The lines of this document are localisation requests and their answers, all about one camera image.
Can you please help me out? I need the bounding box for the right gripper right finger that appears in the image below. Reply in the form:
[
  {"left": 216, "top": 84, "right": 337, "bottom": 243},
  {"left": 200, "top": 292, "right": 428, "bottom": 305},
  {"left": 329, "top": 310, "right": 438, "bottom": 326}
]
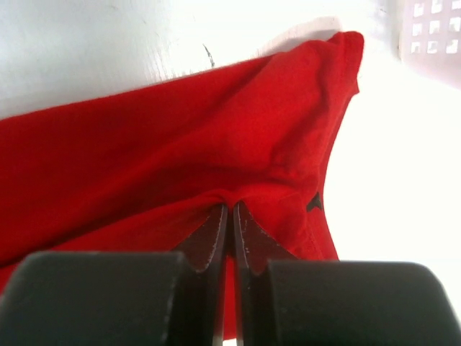
[{"left": 233, "top": 203, "right": 460, "bottom": 345}]

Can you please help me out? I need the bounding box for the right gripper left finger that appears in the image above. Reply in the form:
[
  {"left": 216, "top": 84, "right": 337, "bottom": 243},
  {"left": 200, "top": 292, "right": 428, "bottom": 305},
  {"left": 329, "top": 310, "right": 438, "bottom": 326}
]
[{"left": 1, "top": 205, "right": 228, "bottom": 345}]

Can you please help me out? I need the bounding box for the red t shirt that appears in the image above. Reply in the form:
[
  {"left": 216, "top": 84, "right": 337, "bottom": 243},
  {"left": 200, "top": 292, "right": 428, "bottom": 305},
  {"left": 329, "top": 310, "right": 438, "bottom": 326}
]
[{"left": 1, "top": 32, "right": 364, "bottom": 339}]

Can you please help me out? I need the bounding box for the white plastic basket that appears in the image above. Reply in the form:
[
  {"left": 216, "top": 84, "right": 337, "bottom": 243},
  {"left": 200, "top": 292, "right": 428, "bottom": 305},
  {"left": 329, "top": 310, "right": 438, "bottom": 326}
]
[{"left": 399, "top": 0, "right": 460, "bottom": 89}]

